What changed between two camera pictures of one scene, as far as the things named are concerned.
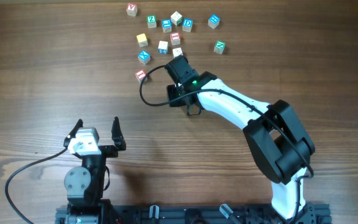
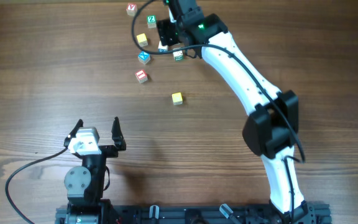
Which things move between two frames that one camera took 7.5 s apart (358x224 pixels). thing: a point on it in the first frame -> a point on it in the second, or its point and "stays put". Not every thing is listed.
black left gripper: (110, 151) stays put
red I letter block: (140, 74) stays put
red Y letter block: (132, 9) stays put
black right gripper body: (174, 92) -> (170, 32)
